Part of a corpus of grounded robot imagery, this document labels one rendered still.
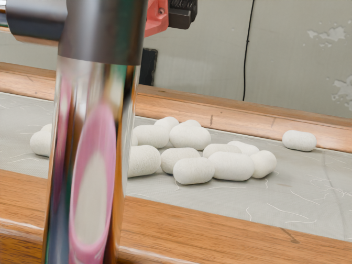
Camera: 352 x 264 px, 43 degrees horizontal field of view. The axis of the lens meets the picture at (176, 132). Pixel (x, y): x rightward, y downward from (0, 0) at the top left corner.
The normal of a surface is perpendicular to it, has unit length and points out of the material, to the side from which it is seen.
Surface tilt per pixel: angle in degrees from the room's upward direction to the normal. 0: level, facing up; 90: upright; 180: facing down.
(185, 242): 0
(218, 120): 45
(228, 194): 0
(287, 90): 90
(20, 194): 0
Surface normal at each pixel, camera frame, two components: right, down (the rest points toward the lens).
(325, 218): 0.14, -0.97
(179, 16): -0.26, 0.75
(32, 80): -0.05, -0.55
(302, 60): -0.18, 0.19
